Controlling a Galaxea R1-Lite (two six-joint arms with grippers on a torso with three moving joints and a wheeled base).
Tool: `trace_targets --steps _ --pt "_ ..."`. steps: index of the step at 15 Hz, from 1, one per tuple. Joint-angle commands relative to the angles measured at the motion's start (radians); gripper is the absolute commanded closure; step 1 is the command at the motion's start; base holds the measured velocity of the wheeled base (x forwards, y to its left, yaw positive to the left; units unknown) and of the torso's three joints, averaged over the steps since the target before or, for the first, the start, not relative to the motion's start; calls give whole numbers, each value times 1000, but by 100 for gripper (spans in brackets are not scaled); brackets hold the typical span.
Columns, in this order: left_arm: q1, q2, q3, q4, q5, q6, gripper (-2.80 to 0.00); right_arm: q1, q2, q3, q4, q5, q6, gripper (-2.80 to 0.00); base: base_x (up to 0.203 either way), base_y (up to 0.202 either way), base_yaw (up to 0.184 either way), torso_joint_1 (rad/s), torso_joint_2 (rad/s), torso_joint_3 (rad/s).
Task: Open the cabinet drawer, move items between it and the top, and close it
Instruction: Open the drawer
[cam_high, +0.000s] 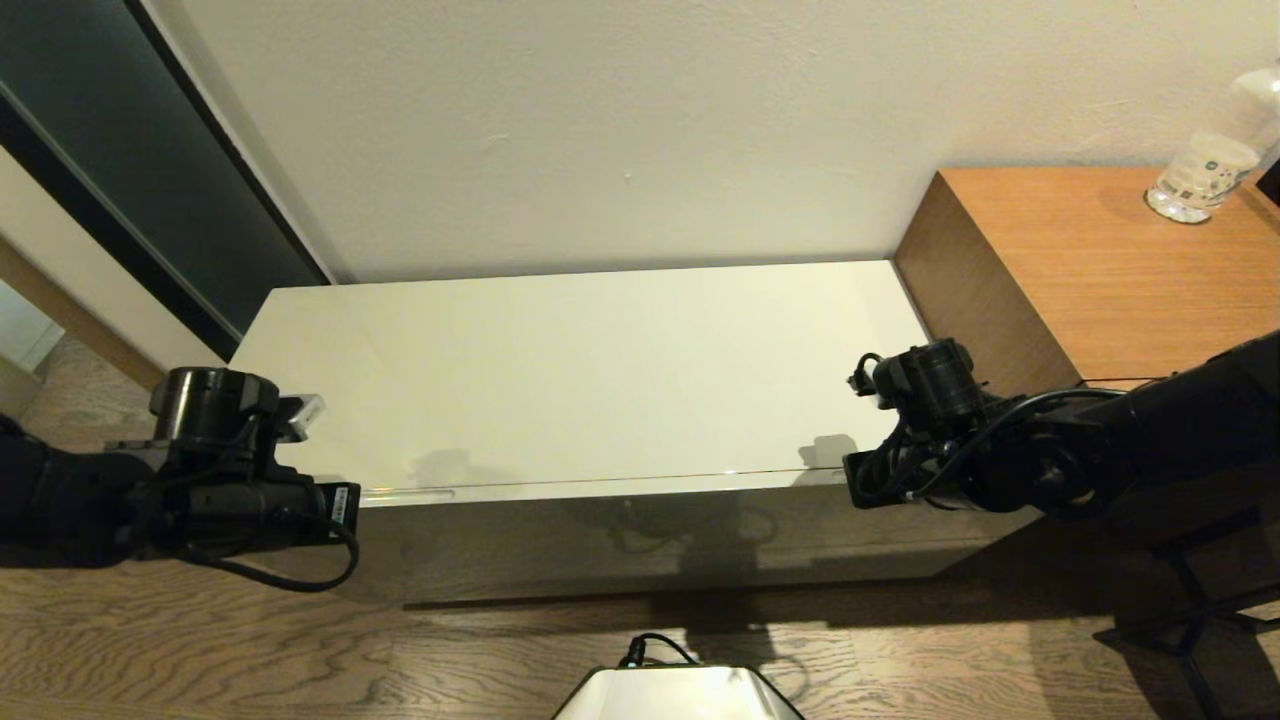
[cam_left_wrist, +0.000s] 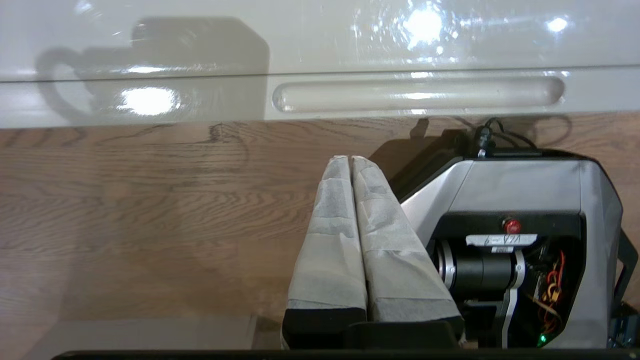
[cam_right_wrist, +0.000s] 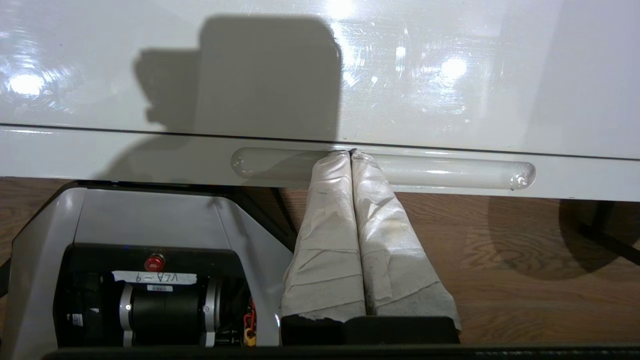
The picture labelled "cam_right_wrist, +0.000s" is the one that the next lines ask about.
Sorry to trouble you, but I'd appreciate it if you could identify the white handwritten label tape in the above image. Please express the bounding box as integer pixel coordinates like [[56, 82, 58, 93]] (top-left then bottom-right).
[[112, 270, 198, 286]]

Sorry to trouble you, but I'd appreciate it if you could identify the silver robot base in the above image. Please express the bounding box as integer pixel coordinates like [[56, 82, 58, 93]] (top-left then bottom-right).
[[0, 181, 297, 349]]

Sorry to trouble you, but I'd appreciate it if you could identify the white glossy low cabinet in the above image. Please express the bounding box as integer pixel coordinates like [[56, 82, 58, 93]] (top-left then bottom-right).
[[0, 0, 640, 161]]

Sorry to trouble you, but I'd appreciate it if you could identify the right gripper white taped left finger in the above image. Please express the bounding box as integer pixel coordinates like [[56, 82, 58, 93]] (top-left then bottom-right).
[[281, 151, 368, 321]]

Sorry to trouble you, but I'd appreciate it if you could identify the right gripper white taped right finger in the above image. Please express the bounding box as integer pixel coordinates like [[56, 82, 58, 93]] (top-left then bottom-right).
[[351, 150, 462, 331]]

